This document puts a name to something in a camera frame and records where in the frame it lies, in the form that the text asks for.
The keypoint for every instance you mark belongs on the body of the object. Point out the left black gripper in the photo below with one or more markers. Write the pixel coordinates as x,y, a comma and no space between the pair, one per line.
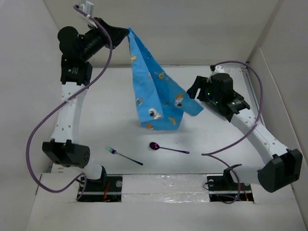
117,34

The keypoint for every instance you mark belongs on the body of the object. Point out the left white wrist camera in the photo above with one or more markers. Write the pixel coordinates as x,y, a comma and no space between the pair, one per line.
86,6

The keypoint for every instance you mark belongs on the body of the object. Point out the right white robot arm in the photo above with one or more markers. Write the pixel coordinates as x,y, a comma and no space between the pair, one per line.
282,166

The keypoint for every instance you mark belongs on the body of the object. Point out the silver foil tape strip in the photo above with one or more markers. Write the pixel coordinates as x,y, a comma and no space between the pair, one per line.
164,188

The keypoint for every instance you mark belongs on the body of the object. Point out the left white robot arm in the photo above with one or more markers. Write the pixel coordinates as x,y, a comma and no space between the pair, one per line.
64,148

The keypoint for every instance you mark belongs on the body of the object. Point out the iridescent purple spoon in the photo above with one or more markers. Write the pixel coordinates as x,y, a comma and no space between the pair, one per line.
155,146

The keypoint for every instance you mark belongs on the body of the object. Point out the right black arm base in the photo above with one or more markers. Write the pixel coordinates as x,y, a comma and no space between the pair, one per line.
224,188

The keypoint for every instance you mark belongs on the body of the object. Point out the blue space-print cloth placemat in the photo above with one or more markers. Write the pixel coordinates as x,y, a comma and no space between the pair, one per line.
160,101

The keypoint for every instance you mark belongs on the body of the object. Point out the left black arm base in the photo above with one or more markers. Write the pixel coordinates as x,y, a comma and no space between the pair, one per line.
110,192

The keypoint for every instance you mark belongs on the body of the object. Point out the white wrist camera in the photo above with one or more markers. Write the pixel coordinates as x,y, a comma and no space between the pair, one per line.
86,6
215,69

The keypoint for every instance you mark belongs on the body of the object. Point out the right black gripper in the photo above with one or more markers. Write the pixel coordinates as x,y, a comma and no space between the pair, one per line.
201,83

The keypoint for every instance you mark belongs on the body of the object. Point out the iridescent rainbow fork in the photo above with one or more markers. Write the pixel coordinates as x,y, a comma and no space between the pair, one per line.
113,151

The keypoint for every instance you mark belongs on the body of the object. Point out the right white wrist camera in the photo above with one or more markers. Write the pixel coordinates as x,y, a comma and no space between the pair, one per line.
215,69

